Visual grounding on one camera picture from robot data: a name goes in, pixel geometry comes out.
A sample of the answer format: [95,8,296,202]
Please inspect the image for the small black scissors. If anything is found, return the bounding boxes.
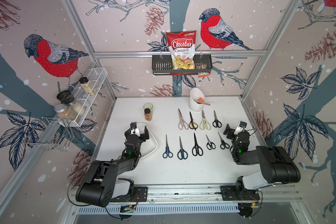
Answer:
[218,133,230,150]
[206,135,216,150]
[212,111,222,128]

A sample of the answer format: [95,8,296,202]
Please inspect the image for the white plastic storage box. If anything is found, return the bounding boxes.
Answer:
[137,123,158,159]

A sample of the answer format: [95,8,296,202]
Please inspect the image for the cream handled kitchen scissors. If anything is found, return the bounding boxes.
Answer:
[199,111,211,130]

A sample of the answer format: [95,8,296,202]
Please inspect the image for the black yellow handled scissors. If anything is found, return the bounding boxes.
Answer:
[189,112,198,130]

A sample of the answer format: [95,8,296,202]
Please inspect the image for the pink handled kitchen scissors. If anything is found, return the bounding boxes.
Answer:
[178,109,189,130]

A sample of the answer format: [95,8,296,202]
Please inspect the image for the black handled long scissors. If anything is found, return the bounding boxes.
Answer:
[192,134,203,156]

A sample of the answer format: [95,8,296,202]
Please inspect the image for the dark blue handled scissors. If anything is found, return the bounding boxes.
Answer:
[177,137,188,160]

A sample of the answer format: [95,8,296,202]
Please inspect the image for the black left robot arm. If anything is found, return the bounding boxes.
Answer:
[76,122,150,207]

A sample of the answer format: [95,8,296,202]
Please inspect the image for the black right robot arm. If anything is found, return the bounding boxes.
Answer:
[220,122,301,201]

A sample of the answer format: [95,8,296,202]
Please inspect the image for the red sweet pepper spice bottle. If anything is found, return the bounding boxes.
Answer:
[144,108,153,121]

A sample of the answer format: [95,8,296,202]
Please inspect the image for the green glass cup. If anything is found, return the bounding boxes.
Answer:
[143,103,154,113]

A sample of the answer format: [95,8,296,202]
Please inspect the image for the wooden spoon in cup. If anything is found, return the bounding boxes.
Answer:
[194,100,211,106]

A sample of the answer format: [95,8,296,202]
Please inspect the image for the white utensil holder cup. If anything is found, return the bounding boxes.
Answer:
[189,88,205,112]

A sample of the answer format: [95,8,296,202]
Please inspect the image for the small snack packet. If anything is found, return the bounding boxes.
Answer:
[197,63,211,78]

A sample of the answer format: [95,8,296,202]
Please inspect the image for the spice jar black lid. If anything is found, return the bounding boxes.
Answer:
[79,77,97,96]

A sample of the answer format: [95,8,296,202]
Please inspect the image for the black pepper grinder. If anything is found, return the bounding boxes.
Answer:
[57,90,85,116]

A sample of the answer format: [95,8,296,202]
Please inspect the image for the spice jar silver lid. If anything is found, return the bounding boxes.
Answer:
[54,104,77,120]

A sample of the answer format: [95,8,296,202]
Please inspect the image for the red chuba cassava chips bag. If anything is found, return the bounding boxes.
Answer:
[166,31,196,70]

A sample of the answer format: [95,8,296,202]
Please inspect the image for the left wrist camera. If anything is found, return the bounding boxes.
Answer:
[130,125,141,137]

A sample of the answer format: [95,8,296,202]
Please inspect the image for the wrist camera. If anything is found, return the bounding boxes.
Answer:
[130,125,141,137]
[234,121,247,135]

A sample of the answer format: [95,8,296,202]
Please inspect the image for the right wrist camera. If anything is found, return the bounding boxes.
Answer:
[234,121,247,135]

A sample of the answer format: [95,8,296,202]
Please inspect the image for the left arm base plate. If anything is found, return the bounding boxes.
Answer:
[111,187,148,202]

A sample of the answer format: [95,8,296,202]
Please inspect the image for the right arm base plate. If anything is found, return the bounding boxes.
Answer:
[220,185,260,201]

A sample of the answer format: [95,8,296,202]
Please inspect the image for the white wire spice rack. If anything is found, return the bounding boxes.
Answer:
[69,68,107,127]

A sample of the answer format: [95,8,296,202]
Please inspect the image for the black wall basket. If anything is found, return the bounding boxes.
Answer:
[152,55,212,75]

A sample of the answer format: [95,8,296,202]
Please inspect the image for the wire wall rack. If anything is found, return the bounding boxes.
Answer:
[21,116,75,152]

